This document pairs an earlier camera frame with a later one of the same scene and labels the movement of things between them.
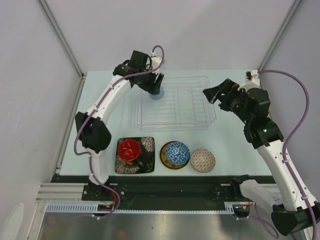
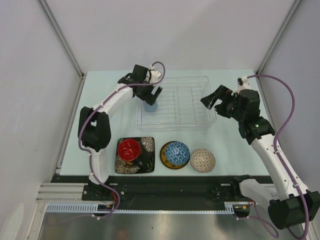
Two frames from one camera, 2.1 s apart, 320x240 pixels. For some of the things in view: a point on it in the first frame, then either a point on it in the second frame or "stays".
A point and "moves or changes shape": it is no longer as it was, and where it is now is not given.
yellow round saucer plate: x=165 y=162 stays
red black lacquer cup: x=129 y=149 stays
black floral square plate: x=144 y=163 stays
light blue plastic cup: x=158 y=96 moves or changes shape
